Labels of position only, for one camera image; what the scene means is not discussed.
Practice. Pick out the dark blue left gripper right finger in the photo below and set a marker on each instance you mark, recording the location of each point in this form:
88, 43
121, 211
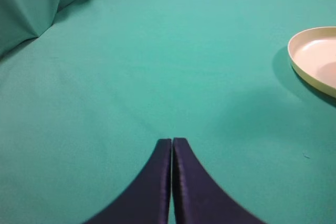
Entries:
197, 197

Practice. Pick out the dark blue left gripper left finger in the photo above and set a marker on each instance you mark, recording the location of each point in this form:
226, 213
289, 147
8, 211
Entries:
147, 198

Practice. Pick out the yellow plastic plate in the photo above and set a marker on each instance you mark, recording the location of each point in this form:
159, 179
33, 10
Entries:
312, 57

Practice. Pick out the green table cloth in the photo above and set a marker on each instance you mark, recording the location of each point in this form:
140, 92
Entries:
83, 105

